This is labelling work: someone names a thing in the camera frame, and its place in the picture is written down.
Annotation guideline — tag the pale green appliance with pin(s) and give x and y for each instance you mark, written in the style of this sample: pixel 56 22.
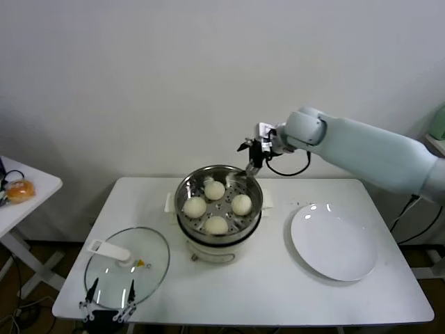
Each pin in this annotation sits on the pale green appliance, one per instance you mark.
pixel 438 125

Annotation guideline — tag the dark computer monitor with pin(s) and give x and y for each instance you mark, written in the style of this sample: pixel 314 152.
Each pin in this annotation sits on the dark computer monitor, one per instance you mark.
pixel 2 165

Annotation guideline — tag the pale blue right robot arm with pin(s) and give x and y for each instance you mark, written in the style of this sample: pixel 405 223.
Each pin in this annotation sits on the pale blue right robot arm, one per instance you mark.
pixel 365 149

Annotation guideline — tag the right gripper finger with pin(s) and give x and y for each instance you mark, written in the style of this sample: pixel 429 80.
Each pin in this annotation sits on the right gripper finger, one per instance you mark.
pixel 253 168
pixel 246 143

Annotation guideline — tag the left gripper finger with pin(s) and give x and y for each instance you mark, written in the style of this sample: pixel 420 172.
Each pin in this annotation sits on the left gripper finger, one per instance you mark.
pixel 91 290
pixel 131 292

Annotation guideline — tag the white side table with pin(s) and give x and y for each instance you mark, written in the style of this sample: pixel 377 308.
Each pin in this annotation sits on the white side table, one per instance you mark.
pixel 38 212

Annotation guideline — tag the packaged orange bread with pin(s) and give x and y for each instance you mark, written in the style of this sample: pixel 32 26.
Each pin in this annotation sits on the packaged orange bread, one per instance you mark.
pixel 21 191

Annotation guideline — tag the white steamed baozi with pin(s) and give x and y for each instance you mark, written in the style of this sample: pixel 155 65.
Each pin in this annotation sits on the white steamed baozi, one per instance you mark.
pixel 216 225
pixel 215 190
pixel 241 204
pixel 194 208

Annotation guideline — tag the white electric cooker base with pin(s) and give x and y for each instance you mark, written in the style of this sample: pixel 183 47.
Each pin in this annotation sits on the white electric cooker base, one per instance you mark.
pixel 219 248

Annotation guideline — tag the white shelf table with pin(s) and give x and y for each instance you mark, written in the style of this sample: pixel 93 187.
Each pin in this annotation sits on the white shelf table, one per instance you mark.
pixel 437 143

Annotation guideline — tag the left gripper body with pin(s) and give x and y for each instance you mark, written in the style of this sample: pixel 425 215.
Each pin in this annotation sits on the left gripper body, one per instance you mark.
pixel 103 321

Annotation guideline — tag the white round plate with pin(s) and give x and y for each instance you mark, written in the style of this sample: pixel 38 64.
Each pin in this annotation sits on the white round plate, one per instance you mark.
pixel 333 243

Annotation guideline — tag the stainless steel steamer basket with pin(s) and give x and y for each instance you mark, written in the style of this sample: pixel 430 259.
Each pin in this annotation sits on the stainless steel steamer basket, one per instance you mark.
pixel 187 188

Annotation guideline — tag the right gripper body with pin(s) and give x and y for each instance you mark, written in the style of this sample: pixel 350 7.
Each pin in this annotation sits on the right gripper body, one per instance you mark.
pixel 267 148

